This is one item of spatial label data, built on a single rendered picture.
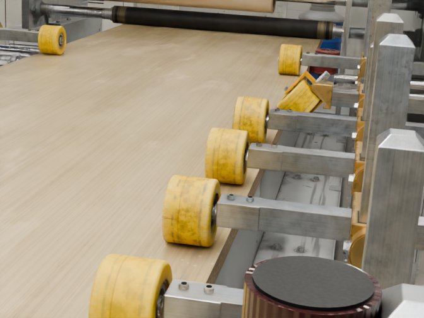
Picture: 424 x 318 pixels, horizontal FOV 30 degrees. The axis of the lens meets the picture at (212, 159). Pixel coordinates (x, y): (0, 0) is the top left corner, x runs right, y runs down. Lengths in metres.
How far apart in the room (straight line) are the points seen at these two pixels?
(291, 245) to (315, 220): 0.82
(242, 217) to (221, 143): 0.25
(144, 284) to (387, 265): 0.20
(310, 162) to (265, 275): 0.79
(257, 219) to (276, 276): 0.55
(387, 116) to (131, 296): 0.33
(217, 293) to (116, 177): 0.52
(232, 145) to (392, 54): 0.38
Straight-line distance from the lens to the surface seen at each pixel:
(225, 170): 1.13
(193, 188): 0.90
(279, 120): 1.38
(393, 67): 0.81
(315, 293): 0.34
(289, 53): 2.11
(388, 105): 0.82
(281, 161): 1.14
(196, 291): 0.69
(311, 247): 1.72
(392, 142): 0.58
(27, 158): 1.27
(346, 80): 2.63
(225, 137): 1.14
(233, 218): 0.91
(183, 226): 0.90
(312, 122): 1.38
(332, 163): 1.14
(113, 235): 0.96
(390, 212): 0.59
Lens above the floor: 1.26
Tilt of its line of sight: 16 degrees down
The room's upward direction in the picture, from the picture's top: 3 degrees clockwise
